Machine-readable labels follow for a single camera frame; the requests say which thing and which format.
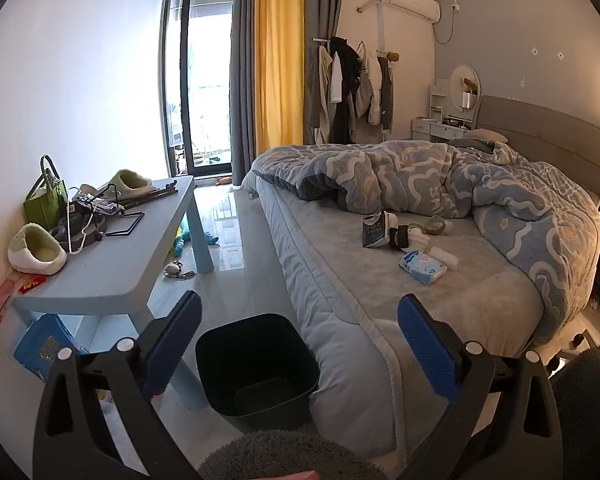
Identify beige coat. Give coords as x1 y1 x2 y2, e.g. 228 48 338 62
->
305 45 333 144

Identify white slipper far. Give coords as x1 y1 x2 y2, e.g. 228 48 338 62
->
102 169 153 200

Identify dark printed pouch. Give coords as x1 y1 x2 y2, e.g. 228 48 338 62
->
362 212 392 249

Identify yellow curtain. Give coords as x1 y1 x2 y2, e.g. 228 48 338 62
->
254 0 306 153

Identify dark wooden sticks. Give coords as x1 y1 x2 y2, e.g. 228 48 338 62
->
117 179 179 207

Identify heap of dark cables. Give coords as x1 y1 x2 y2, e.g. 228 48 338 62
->
50 194 118 241

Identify grey curtain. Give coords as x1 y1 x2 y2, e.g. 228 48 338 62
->
302 0 348 146
228 0 261 186

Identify bed with grey cover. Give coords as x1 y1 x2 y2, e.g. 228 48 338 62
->
242 142 600 466

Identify white clothes hanger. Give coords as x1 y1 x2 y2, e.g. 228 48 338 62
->
64 199 106 254

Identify grey pillow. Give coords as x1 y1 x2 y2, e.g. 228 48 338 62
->
448 137 496 153

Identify white jacket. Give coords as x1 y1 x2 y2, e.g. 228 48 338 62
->
357 42 393 126

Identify air conditioner cable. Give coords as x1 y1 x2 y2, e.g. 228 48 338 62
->
431 0 462 45

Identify beige pillow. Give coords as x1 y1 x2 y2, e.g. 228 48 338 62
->
462 129 510 147

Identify plush keychain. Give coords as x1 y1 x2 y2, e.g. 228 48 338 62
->
162 260 197 281

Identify white desk shelf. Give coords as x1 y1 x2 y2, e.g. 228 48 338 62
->
429 82 453 121

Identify light blue table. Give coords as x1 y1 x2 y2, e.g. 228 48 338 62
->
11 176 216 411

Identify white slipper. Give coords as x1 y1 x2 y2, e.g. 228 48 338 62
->
102 169 153 200
7 223 68 276

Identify blue wet wipes pack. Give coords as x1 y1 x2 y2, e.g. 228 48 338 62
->
399 251 448 286

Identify white air conditioner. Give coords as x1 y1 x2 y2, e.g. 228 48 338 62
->
377 0 441 23

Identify white clothes rack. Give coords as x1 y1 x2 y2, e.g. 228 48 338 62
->
312 0 401 136

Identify blue wave patterned blanket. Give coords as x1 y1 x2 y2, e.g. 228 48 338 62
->
250 139 600 346

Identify blue dinosaur toy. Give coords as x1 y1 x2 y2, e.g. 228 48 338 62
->
171 220 220 257

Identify white slipper near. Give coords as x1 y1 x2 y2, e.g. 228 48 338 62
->
7 223 68 276

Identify grey pants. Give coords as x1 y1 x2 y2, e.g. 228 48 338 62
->
378 67 395 132

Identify black wire hanger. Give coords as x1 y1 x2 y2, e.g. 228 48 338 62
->
95 184 146 237

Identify green handbag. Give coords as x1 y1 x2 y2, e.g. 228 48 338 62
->
23 155 70 218

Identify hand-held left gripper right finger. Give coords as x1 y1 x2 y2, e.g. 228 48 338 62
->
395 294 566 480

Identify black trash bin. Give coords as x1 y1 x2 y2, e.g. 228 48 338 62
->
195 313 322 433

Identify white vanity desk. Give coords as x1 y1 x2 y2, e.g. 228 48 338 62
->
412 116 468 144

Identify blue printed bag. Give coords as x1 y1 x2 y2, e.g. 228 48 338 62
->
14 314 88 382

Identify white shirt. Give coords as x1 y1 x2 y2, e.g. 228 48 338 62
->
330 52 344 104

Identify round mirror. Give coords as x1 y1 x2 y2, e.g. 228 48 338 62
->
449 64 482 116

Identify grey bed headboard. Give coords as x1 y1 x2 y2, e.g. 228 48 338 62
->
472 94 600 216

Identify black framed glass door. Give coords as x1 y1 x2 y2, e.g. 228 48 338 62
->
162 0 237 176

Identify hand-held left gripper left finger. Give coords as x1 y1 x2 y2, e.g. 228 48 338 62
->
32 290 203 480

